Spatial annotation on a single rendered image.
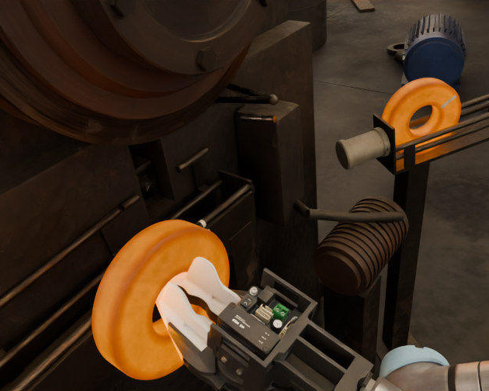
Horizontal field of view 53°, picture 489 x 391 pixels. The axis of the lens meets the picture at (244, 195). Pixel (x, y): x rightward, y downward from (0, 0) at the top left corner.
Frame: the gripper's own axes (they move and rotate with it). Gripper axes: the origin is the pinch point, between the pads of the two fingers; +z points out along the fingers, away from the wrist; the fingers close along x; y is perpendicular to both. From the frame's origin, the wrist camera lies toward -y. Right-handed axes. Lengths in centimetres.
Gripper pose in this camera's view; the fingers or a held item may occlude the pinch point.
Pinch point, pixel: (163, 285)
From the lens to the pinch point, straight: 48.3
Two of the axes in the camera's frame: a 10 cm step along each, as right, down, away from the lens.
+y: 0.8, -7.0, -7.1
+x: -6.1, 5.3, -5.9
